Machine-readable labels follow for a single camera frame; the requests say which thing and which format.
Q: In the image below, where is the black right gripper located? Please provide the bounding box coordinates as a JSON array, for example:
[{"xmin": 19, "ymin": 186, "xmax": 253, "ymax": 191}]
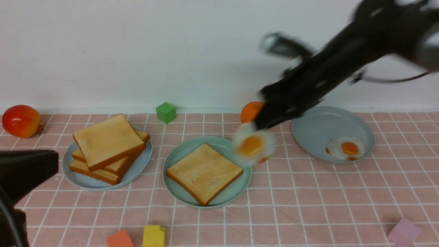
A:
[{"xmin": 254, "ymin": 55, "xmax": 343, "ymax": 131}]

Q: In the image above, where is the fried egg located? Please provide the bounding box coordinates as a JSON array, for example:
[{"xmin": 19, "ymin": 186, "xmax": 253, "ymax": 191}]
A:
[
  {"xmin": 326, "ymin": 136, "xmax": 365, "ymax": 161},
  {"xmin": 232, "ymin": 121, "xmax": 276, "ymax": 168}
]

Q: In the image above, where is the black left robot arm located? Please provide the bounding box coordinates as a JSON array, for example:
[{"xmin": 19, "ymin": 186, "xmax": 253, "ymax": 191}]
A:
[{"xmin": 0, "ymin": 150, "xmax": 59, "ymax": 247}]

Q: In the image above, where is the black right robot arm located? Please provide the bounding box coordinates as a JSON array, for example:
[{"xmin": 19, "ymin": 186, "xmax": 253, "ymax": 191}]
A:
[{"xmin": 253, "ymin": 0, "xmax": 438, "ymax": 131}]

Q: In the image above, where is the orange fruit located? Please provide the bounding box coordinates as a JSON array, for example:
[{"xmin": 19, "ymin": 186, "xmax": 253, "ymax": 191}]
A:
[{"xmin": 240, "ymin": 101, "xmax": 264, "ymax": 123}]

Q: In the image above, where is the grey blue egg plate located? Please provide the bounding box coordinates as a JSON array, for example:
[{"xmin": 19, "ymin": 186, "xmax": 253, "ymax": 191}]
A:
[{"xmin": 292, "ymin": 106, "xmax": 375, "ymax": 164}]

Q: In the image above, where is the pink checkered tablecloth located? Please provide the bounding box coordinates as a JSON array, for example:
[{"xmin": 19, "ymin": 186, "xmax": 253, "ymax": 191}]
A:
[{"xmin": 17, "ymin": 112, "xmax": 439, "ymax": 247}]

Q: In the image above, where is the green centre plate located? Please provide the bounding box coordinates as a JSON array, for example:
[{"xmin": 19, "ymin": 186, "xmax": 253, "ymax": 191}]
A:
[{"xmin": 163, "ymin": 136, "xmax": 252, "ymax": 208}]

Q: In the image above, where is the green wooden cube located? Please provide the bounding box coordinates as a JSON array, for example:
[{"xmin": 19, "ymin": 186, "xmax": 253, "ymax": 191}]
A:
[{"xmin": 156, "ymin": 102, "xmax": 177, "ymax": 125}]

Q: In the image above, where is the pink wooden block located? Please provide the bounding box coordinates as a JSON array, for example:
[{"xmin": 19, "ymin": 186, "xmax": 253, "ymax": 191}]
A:
[{"xmin": 387, "ymin": 217, "xmax": 422, "ymax": 247}]

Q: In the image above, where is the light blue bread plate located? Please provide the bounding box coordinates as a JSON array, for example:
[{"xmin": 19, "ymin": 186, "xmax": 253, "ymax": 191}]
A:
[{"xmin": 61, "ymin": 127, "xmax": 153, "ymax": 190}]

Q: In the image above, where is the yellow wooden block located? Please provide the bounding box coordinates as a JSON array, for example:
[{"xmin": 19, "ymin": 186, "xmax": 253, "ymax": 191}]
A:
[{"xmin": 142, "ymin": 225, "xmax": 166, "ymax": 247}]

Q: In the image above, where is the orange wooden block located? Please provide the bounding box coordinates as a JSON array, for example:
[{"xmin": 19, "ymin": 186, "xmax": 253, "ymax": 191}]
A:
[{"xmin": 106, "ymin": 229, "xmax": 134, "ymax": 247}]

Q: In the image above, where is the red yellow apple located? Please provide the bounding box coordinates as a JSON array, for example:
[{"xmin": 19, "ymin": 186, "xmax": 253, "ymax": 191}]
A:
[{"xmin": 2, "ymin": 105, "xmax": 46, "ymax": 139}]

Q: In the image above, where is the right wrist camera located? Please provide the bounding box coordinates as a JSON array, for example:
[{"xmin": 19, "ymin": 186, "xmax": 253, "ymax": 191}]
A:
[{"xmin": 259, "ymin": 32, "xmax": 315, "ymax": 59}]

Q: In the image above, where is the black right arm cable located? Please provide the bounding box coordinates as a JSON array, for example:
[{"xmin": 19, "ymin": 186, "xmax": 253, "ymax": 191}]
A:
[{"xmin": 350, "ymin": 67, "xmax": 432, "ymax": 84}]

